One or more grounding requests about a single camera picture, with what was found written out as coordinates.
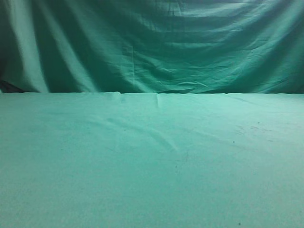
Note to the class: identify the green backdrop cloth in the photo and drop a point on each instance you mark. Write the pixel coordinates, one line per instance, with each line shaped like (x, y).
(152, 46)

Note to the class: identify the green table cloth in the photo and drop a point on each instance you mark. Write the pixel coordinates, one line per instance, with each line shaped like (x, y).
(111, 160)

